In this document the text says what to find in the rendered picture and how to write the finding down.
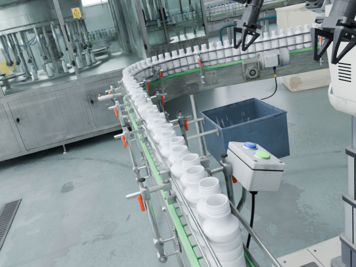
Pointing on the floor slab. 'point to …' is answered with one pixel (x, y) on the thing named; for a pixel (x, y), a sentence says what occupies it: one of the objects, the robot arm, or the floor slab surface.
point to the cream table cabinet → (291, 83)
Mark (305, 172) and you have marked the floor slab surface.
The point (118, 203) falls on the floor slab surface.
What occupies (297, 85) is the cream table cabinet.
